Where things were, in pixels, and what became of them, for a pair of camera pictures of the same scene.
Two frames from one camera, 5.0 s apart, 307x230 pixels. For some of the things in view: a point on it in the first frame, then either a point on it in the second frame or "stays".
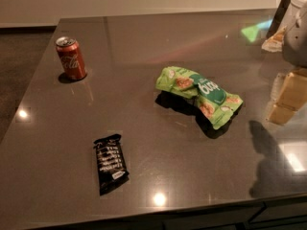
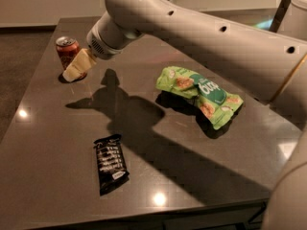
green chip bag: [214, 104] stays
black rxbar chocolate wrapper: [112, 169] stays
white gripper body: [295, 43] → [100, 48]
